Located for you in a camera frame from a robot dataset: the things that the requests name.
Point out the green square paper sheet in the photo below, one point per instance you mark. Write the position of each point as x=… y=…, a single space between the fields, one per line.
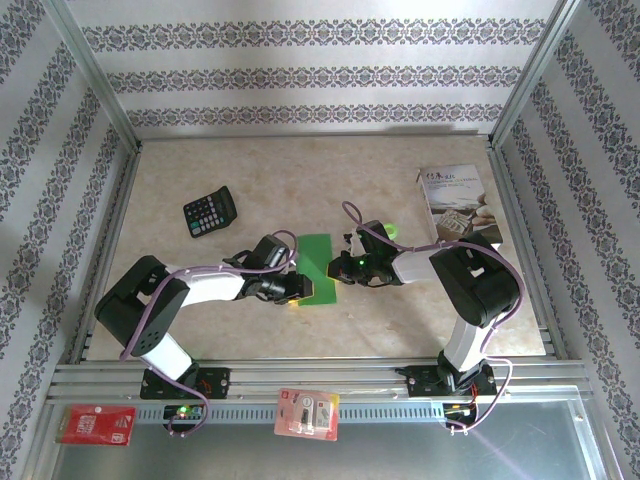
x=315 y=250

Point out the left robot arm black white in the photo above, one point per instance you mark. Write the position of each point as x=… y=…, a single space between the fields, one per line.
x=150 y=300

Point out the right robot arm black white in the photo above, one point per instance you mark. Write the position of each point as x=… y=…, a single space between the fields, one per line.
x=475 y=285

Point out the black desk calculator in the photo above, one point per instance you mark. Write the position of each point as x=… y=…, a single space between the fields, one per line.
x=210 y=212

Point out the book with photo cover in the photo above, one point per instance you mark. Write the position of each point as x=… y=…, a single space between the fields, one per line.
x=455 y=200

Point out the pink blister pack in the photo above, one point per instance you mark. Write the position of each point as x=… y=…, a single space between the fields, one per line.
x=305 y=415

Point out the steel shelf plate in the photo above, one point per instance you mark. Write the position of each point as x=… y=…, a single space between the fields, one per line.
x=400 y=455

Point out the red card package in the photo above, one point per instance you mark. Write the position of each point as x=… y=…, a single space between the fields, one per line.
x=95 y=425

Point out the aluminium mounting rail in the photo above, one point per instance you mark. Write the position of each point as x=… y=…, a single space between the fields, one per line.
x=320 y=372

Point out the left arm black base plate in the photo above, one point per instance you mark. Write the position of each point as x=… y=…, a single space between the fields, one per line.
x=215 y=382

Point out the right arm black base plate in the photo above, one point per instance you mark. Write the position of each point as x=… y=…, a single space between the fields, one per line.
x=420 y=382

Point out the aluminium table edge rail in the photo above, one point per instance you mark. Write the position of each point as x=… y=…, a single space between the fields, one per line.
x=315 y=135

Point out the aluminium side rail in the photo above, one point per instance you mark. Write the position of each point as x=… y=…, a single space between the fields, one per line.
x=109 y=250
x=517 y=200

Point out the aluminium frame post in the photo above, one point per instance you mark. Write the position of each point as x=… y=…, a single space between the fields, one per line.
x=97 y=75
x=534 y=75

